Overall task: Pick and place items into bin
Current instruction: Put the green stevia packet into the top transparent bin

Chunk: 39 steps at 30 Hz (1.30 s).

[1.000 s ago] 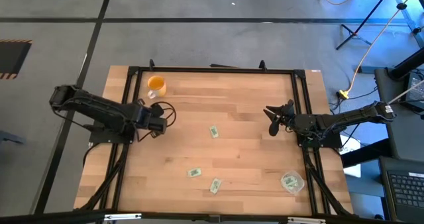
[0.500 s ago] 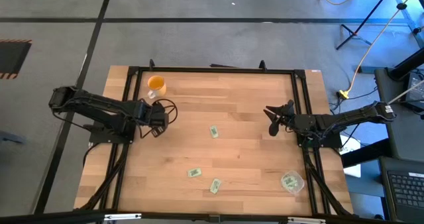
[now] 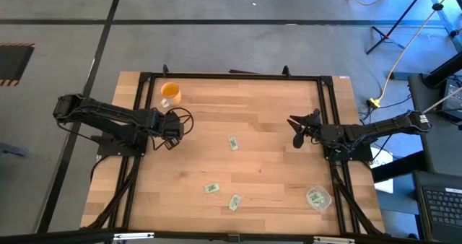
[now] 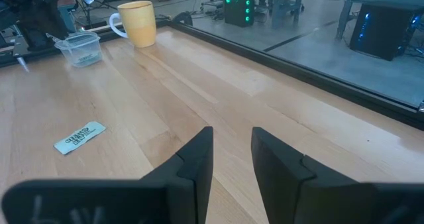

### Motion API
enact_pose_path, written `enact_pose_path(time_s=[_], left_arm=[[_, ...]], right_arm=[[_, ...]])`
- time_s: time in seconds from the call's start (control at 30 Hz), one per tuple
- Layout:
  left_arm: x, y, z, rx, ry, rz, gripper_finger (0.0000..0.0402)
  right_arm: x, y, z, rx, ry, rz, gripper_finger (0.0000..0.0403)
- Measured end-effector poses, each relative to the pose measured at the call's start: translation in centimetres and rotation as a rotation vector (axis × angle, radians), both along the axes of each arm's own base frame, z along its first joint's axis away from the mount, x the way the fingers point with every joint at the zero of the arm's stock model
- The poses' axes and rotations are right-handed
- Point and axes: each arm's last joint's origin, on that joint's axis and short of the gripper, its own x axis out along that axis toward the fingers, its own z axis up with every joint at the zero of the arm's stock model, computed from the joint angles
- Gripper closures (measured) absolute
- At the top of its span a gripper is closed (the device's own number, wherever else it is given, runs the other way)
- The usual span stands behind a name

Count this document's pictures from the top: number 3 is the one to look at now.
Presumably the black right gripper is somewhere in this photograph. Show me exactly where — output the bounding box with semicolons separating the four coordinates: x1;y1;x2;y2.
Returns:
287;108;346;149

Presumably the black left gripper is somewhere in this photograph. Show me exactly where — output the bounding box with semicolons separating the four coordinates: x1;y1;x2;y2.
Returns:
146;109;186;152

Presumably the yellow ceramic mug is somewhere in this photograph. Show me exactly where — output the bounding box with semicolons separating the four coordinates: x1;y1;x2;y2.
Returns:
160;82;183;109

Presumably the clear plastic container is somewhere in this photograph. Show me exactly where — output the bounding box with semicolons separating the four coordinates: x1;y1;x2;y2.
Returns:
305;185;332;213

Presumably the white paper sheet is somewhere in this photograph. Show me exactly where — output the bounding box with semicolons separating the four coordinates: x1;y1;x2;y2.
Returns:
370;146;394;194

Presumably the black desk foot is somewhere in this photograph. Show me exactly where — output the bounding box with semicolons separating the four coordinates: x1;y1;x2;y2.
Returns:
371;150;429;183

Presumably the grey desk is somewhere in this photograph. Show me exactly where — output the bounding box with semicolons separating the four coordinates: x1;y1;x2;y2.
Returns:
407;72;462;176

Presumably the black floor stand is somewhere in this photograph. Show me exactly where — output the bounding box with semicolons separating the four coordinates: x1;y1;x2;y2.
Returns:
366;0;432;56

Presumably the black desk device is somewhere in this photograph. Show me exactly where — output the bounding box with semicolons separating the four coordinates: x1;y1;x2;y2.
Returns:
438;77;462;121

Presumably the black laptop keyboard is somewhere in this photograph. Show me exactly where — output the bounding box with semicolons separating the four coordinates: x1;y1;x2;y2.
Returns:
412;170;462;244

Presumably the grey floor object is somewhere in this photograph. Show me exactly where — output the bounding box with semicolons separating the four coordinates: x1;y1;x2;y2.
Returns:
0;141;29;157

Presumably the black orange-striped floor mat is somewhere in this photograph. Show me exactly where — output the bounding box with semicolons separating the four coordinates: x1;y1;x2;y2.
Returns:
0;43;36;87

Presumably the black aluminium table frame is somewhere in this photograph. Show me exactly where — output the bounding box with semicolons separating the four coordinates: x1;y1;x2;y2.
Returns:
81;70;385;238

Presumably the silver rail bracket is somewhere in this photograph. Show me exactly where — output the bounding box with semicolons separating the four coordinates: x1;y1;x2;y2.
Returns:
113;232;155;241
313;235;356;244

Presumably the black camera mount rail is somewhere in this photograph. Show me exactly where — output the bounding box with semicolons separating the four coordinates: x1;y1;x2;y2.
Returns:
0;228;462;244

